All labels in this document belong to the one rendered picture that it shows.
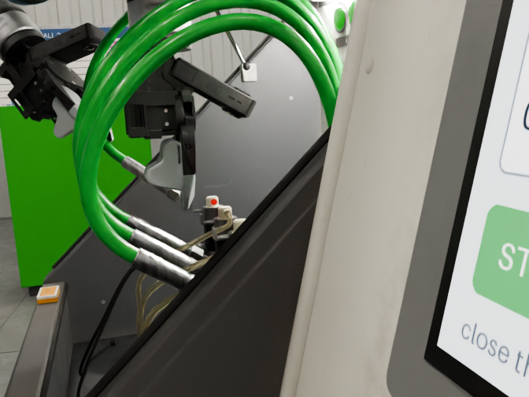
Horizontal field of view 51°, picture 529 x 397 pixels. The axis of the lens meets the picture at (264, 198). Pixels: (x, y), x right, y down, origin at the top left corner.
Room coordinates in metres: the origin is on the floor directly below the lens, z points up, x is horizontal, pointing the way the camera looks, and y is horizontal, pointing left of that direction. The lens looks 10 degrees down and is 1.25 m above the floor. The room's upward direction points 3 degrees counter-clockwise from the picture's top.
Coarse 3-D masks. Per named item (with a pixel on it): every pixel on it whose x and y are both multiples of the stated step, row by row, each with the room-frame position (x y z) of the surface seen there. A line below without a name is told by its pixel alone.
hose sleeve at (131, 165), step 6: (126, 162) 0.80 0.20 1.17; (132, 162) 0.80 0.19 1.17; (138, 162) 0.81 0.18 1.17; (126, 168) 0.80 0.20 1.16; (132, 168) 0.80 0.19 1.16; (138, 168) 0.80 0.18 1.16; (144, 168) 0.80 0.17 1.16; (138, 174) 0.80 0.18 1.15; (144, 180) 0.80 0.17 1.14; (162, 192) 0.80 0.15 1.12
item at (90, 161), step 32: (192, 32) 0.47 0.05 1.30; (288, 32) 0.49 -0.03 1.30; (160, 64) 0.46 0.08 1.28; (320, 64) 0.50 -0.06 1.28; (128, 96) 0.45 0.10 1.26; (320, 96) 0.50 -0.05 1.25; (96, 128) 0.44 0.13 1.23; (96, 160) 0.44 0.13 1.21; (96, 192) 0.45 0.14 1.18; (96, 224) 0.44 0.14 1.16; (128, 256) 0.45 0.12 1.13
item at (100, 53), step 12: (300, 0) 0.77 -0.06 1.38; (312, 12) 0.77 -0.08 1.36; (120, 24) 0.80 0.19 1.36; (324, 24) 0.77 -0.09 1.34; (108, 36) 0.80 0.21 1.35; (108, 48) 0.81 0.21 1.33; (336, 48) 0.77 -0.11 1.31; (96, 60) 0.81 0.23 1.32; (84, 84) 0.81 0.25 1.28; (108, 144) 0.81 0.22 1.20; (120, 156) 0.80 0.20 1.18
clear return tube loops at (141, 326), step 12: (228, 216) 0.61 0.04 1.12; (216, 228) 0.60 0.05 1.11; (192, 240) 0.59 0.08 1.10; (192, 264) 0.51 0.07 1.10; (204, 264) 0.51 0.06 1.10; (144, 276) 0.57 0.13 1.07; (156, 288) 0.50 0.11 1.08; (144, 300) 0.49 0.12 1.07; (168, 300) 0.43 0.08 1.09; (156, 312) 0.43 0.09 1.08; (144, 324) 0.43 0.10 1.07
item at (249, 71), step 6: (216, 12) 1.04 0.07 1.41; (228, 36) 1.04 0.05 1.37; (234, 42) 1.04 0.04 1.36; (234, 48) 1.05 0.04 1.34; (240, 54) 1.05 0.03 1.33; (240, 60) 1.05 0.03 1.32; (240, 66) 1.06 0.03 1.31; (246, 66) 1.04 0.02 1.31; (252, 66) 1.05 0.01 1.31; (246, 72) 1.05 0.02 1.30; (252, 72) 1.05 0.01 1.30; (246, 78) 1.05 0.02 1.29; (252, 78) 1.05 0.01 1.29
